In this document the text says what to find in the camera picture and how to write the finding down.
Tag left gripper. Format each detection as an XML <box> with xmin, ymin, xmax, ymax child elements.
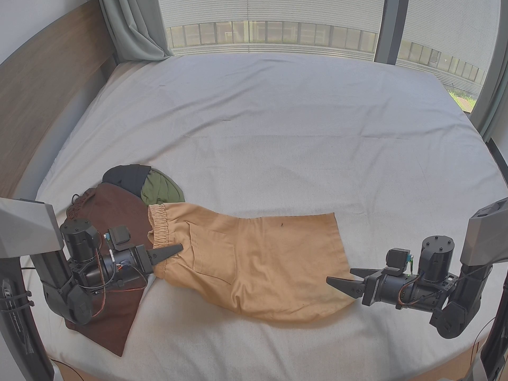
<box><xmin>102</xmin><ymin>243</ymin><xmax>184</xmax><ymax>289</ymax></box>

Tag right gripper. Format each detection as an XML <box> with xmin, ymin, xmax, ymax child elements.
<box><xmin>326</xmin><ymin>267</ymin><xmax>418</xmax><ymax>307</ymax></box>

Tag tan shorts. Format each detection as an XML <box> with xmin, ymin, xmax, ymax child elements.
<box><xmin>147</xmin><ymin>202</ymin><xmax>356</xmax><ymax>324</ymax></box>

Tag green garment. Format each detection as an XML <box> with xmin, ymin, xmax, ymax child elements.
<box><xmin>141</xmin><ymin>168</ymin><xmax>185</xmax><ymax>205</ymax></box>

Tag brown garment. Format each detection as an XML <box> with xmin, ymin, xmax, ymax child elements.
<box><xmin>64</xmin><ymin>184</ymin><xmax>159</xmax><ymax>357</ymax></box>

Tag black garment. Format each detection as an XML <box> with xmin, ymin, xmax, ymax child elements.
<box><xmin>102</xmin><ymin>165</ymin><xmax>153</xmax><ymax>197</ymax></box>

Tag bed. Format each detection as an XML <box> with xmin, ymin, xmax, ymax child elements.
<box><xmin>0</xmin><ymin>0</ymin><xmax>508</xmax><ymax>381</ymax></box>

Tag grey-green curtain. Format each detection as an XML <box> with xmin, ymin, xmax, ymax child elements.
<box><xmin>94</xmin><ymin>0</ymin><xmax>173</xmax><ymax>63</ymax></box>
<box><xmin>469</xmin><ymin>0</ymin><xmax>508</xmax><ymax>144</ymax></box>

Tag window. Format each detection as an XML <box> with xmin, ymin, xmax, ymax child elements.
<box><xmin>153</xmin><ymin>0</ymin><xmax>501</xmax><ymax>114</ymax></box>

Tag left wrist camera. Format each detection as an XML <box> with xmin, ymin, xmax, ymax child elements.
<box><xmin>104</xmin><ymin>225</ymin><xmax>132</xmax><ymax>252</ymax></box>

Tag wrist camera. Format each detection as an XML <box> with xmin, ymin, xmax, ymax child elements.
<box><xmin>381</xmin><ymin>248</ymin><xmax>412</xmax><ymax>275</ymax></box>
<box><xmin>104</xmin><ymin>225</ymin><xmax>132</xmax><ymax>252</ymax></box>

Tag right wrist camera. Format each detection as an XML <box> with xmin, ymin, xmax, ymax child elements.
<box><xmin>381</xmin><ymin>248</ymin><xmax>412</xmax><ymax>275</ymax></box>

